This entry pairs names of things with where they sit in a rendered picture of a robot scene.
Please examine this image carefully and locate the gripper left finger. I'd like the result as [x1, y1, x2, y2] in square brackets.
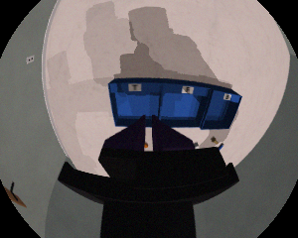
[102, 115, 146, 151]

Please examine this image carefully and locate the dark blue rack of bins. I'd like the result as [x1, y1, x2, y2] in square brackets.
[108, 78, 242, 130]

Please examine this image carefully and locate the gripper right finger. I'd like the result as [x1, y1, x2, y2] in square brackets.
[152, 115, 196, 151]

